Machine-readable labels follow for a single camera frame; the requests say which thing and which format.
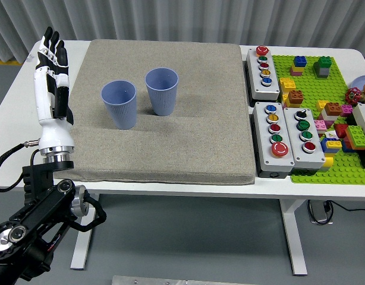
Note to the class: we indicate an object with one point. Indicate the large yellow toy brick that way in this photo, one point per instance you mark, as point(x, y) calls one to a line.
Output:
point(287, 84)

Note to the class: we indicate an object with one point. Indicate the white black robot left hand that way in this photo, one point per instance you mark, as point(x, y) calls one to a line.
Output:
point(53, 130)

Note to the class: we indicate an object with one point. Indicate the grey pleated curtain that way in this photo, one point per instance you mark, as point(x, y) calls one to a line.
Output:
point(289, 20)

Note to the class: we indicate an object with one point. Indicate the pink toy brick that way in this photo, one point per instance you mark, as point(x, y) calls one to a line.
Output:
point(320, 124)

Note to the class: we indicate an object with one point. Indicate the white table leg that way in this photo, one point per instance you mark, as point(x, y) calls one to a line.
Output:
point(81, 249)
point(294, 237)

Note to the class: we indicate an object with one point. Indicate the light blue plate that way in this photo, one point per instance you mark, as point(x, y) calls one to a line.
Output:
point(359, 81)

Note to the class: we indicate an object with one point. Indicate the five-button box, small red stop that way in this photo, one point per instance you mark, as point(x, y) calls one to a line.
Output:
point(264, 86)

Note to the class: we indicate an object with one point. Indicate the green grey brick stack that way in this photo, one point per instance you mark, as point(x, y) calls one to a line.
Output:
point(322, 66)

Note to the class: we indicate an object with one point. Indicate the grey-brown fabric mat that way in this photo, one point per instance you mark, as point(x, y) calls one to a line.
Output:
point(176, 133)

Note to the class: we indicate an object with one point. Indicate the red toy brick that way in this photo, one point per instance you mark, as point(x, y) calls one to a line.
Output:
point(340, 130)

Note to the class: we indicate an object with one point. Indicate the grey floor power strip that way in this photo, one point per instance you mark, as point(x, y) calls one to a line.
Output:
point(317, 212)

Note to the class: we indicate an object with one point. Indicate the yellow round toy brick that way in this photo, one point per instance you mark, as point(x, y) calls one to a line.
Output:
point(328, 162)

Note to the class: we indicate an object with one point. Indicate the red toy valve wheel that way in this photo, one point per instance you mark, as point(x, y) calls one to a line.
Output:
point(353, 95)

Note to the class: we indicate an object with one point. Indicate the button box with black selector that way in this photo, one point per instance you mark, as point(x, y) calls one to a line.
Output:
point(295, 142)

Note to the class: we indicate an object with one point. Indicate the white button box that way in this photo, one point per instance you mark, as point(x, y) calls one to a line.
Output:
point(363, 118)

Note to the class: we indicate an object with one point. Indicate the white printed toy brick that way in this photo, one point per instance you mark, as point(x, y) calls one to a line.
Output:
point(330, 135)

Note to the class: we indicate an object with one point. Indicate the brown white brick stack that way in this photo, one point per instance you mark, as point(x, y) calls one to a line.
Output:
point(332, 110)

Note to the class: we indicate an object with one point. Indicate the small yellow toy brick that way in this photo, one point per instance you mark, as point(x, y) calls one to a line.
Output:
point(321, 105)

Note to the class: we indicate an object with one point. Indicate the magenta toy brick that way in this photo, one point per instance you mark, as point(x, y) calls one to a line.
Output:
point(346, 110)

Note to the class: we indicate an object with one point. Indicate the blue yellow pink brick stack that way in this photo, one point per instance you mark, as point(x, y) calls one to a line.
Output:
point(299, 63)

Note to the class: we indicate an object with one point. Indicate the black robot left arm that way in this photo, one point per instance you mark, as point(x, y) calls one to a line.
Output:
point(37, 213)

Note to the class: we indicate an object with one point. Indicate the five-button box, large red stop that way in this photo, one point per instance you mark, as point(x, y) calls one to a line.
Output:
point(267, 154)

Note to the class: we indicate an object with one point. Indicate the green brick baseplate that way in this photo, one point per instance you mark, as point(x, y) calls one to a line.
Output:
point(310, 89)

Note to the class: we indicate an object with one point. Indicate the blue ribbed cup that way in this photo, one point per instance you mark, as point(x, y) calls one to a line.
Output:
point(161, 98)
point(119, 104)

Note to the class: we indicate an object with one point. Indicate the brown yellow brick stack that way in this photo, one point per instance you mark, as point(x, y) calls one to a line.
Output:
point(295, 98)

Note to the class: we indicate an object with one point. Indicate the green orange brick stack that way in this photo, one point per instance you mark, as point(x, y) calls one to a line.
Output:
point(356, 136)

